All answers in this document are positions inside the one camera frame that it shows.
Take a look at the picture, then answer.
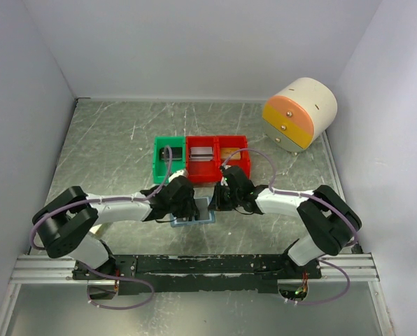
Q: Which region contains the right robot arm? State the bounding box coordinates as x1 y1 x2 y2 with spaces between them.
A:
208 166 362 279

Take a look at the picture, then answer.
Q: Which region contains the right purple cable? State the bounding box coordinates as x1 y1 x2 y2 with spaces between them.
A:
220 148 360 253

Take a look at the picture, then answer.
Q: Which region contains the blue card holder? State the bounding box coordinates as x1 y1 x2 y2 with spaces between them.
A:
170 197 215 228

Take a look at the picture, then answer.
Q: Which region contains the green plastic bin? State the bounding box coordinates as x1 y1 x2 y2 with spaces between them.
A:
152 136 186 184

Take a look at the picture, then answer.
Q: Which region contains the gold card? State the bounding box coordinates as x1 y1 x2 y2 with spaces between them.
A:
220 147 241 160

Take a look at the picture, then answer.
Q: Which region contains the red plastic bin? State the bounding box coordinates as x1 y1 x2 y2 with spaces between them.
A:
217 135 251 178
185 136 220 184

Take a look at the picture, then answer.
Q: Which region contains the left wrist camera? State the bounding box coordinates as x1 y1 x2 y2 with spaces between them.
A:
169 169 188 181

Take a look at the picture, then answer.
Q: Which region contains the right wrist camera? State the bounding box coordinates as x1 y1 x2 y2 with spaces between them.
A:
220 165 234 176

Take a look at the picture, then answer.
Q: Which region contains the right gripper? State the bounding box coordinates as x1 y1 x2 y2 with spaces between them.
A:
208 181 241 211

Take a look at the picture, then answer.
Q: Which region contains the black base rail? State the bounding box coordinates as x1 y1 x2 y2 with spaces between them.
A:
71 254 323 297

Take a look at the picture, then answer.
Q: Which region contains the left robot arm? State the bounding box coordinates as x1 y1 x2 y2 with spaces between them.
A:
30 176 199 279

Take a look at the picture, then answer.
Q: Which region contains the grey card in holder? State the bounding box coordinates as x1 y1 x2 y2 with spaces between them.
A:
195 197 211 221

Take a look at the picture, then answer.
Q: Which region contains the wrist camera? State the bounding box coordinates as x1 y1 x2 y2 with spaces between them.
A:
220 165 234 176
169 169 188 181

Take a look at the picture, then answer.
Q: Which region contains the white striped card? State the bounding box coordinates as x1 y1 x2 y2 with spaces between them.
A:
190 147 214 162

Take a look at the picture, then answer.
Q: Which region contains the round drawer cabinet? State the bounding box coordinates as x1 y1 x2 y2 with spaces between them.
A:
262 77 338 153

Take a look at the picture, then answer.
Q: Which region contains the black card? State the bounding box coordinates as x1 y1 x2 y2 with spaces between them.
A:
159 147 183 162

